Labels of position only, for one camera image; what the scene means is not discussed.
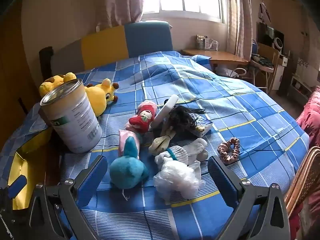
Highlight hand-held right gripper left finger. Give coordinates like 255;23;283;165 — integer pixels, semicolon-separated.
28;155;108;240

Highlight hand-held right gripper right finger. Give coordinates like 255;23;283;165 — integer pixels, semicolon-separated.
207;156;292;240

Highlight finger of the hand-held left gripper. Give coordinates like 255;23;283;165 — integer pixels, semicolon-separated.
7;174;27;198

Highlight brown satin scrunchie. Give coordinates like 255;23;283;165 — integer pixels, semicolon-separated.
217;137;240;165

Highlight teal plush toy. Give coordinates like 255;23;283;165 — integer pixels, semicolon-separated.
109;136;150;190

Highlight metal can with white label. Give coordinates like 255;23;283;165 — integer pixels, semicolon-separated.
39;79;102;153

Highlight yellow black storage box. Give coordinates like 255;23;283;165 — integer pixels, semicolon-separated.
7;127;54;210

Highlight pink fabric pouch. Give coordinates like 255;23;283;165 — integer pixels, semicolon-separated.
118;129;141;157

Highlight blue tissue packet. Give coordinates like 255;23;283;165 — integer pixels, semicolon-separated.
190;116;213;138

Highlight beige cloth toy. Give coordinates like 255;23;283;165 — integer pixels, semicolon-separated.
149;130;175;155

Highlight black hair wig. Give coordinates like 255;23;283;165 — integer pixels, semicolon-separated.
166;105;205;135

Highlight red strawberry plush doll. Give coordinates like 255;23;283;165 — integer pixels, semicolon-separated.
125;100;158;133

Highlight wicker chair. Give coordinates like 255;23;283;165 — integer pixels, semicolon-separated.
284;146;320;218

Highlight blue plaid blanket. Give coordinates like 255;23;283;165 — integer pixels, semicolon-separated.
0;51;310;240

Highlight yellow giraffe plush toy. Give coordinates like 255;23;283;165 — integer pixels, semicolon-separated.
39;72;119;117

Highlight white foam block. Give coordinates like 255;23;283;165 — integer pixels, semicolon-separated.
151;94;179;130

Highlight brown wooden wardrobe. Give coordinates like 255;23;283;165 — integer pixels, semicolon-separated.
0;0;43;145

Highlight pink quilt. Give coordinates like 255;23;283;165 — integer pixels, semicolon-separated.
296;86;320;150

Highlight white bag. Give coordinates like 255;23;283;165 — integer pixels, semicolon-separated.
215;65;248;78

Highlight wooden desk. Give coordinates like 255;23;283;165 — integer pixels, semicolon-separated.
180;48;250;67

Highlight grey yellow blue headboard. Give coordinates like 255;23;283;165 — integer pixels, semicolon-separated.
51;21;173;72

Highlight wooden folding chair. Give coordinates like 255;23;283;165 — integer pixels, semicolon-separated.
250;42;280;93

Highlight clear desk organizer boxes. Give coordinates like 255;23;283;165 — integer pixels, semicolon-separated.
196;34;219;51

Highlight black monitor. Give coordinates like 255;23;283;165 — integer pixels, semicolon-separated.
256;21;285;55

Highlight pink curtain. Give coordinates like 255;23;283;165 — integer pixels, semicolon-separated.
226;0;253;60
96;0;148;29

